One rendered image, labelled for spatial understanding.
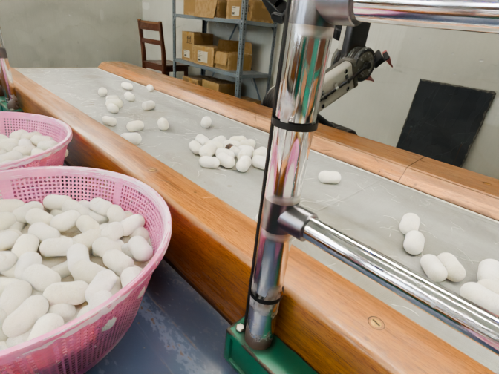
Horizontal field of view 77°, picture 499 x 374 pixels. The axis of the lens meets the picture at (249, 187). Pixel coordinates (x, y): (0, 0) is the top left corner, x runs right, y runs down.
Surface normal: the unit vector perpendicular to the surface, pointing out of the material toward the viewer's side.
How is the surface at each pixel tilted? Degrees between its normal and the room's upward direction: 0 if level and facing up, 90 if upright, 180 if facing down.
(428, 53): 90
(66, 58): 90
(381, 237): 0
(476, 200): 45
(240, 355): 90
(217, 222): 0
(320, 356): 90
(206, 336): 0
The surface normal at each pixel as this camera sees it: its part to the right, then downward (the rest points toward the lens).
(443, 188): -0.43, -0.44
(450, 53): -0.72, 0.25
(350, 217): 0.10, -0.89
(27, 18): 0.68, 0.39
